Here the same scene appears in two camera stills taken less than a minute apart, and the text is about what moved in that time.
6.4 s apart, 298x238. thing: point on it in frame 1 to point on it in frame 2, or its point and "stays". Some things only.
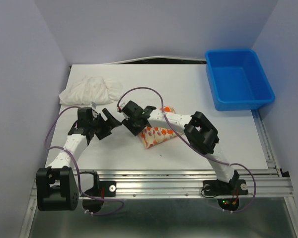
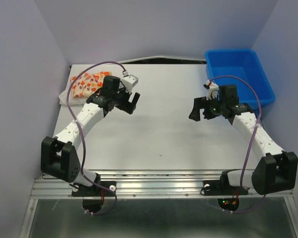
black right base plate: x=217 y=187 stays
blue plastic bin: x=237 y=80 stays
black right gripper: x=134 y=130 to x=199 y=103
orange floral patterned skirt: x=153 y=137 to x=87 y=83
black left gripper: x=111 y=123 to x=127 y=106
